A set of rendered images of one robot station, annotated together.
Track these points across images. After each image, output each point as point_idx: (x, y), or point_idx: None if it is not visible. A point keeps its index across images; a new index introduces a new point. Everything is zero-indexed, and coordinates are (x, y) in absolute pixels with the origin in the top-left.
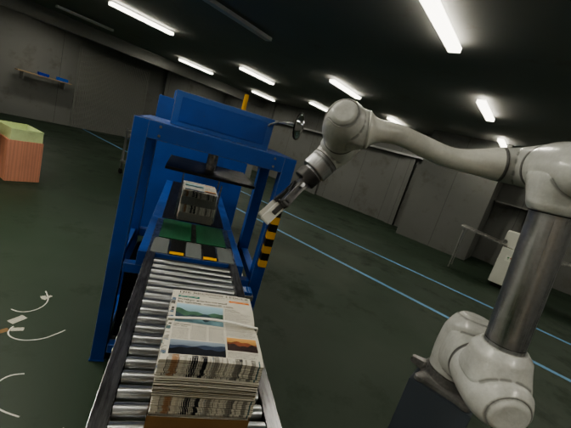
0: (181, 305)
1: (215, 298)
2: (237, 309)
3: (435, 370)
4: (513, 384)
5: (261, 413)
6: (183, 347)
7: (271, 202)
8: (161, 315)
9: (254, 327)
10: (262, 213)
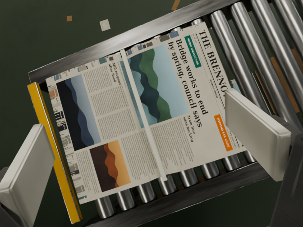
0: (161, 52)
1: (213, 90)
2: (200, 135)
3: None
4: None
5: (142, 202)
6: (71, 95)
7: (265, 130)
8: (260, 25)
9: (163, 174)
10: (231, 110)
